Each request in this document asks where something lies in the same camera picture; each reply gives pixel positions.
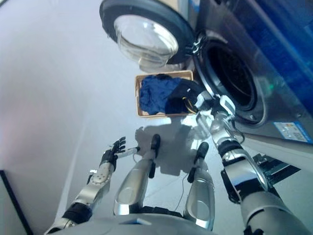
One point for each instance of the round glass washing machine door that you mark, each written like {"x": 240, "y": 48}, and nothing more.
{"x": 146, "y": 31}

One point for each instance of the blue energy label sticker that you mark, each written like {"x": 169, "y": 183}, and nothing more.
{"x": 293, "y": 132}

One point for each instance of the silver right robot leg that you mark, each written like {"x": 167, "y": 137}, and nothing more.
{"x": 199, "y": 181}

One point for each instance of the silver robot torso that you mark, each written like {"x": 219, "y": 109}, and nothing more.
{"x": 146, "y": 224}

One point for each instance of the black slatted floor object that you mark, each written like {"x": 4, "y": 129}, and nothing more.
{"x": 276, "y": 169}

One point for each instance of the grey front-load washing machine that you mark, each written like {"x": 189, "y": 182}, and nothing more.
{"x": 256, "y": 49}

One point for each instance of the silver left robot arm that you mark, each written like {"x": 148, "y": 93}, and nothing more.
{"x": 96, "y": 180}

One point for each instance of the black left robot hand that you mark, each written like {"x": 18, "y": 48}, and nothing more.
{"x": 110, "y": 154}

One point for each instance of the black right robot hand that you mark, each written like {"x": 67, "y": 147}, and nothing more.
{"x": 182, "y": 91}

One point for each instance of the silver left robot leg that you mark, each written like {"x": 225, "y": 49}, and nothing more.
{"x": 137, "y": 176}

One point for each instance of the silver robot leg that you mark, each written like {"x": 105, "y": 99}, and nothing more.
{"x": 137, "y": 176}
{"x": 199, "y": 181}

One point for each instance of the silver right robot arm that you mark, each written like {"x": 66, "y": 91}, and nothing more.
{"x": 244, "y": 166}

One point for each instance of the blue garment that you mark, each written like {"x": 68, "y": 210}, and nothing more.
{"x": 156, "y": 94}

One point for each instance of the blue film sticker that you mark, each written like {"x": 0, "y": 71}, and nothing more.
{"x": 288, "y": 46}

